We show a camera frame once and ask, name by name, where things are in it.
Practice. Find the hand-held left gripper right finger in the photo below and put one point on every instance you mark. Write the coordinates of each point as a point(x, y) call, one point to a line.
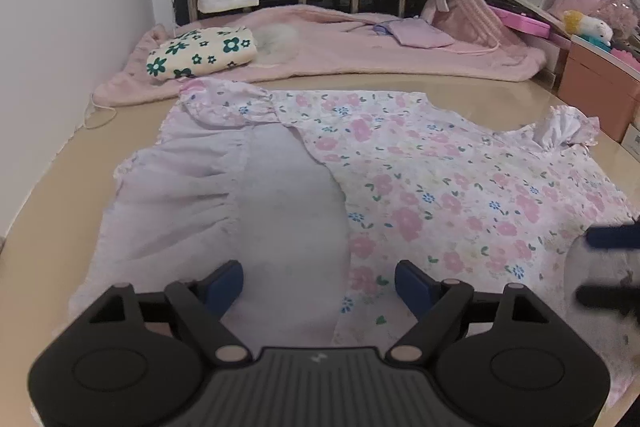
point(412, 289)

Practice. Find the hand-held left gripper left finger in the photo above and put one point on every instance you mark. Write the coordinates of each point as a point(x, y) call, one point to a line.
point(227, 288)

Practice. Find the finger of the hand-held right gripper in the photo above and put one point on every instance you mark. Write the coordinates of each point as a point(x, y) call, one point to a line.
point(615, 236)
point(610, 299)

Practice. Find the pink floral dress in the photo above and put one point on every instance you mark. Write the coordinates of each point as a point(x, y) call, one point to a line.
point(425, 187)

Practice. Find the salmon storage box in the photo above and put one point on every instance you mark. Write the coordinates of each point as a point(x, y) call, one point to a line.
point(600, 87)

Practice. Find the yellow white plush toy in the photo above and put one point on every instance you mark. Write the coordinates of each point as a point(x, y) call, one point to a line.
point(592, 28)

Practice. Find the pink translucent wrapping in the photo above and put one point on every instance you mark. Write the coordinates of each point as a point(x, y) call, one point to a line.
point(620, 14)

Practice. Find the pink flat box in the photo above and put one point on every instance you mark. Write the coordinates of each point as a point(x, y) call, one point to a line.
point(520, 25)

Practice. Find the folded green flower cloth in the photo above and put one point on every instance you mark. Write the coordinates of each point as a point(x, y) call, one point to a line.
point(200, 52)

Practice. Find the pink fleece blanket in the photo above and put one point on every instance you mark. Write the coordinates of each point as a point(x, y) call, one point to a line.
point(325, 54)

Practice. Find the grey fluffy pompom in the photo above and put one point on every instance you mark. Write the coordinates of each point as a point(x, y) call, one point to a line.
point(276, 41)

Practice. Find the thin dark notebook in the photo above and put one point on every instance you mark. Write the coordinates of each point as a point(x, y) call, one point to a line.
point(515, 4)

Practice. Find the pink striped cloth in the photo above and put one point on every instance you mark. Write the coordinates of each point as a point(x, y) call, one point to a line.
point(465, 12)

